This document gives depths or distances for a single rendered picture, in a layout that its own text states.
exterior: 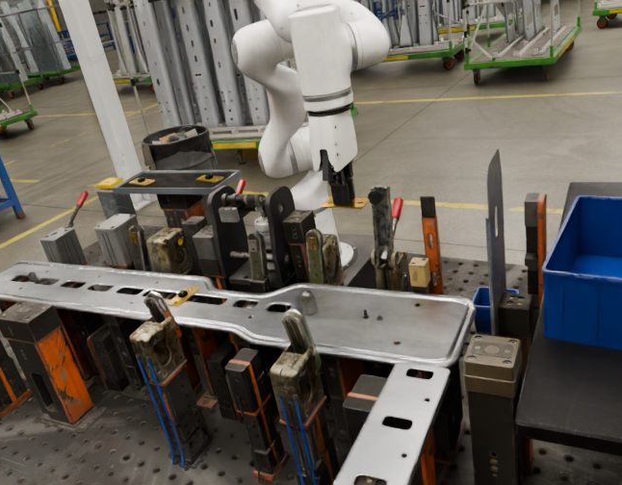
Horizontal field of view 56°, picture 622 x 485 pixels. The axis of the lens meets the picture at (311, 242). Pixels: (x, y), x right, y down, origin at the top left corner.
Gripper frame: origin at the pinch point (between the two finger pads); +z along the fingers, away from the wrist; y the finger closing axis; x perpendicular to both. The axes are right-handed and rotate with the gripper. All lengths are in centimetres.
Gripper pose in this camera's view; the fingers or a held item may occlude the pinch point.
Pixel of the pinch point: (343, 191)
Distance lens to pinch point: 107.9
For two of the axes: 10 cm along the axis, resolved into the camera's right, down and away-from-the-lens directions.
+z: 1.8, 8.9, 4.3
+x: 8.9, 0.4, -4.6
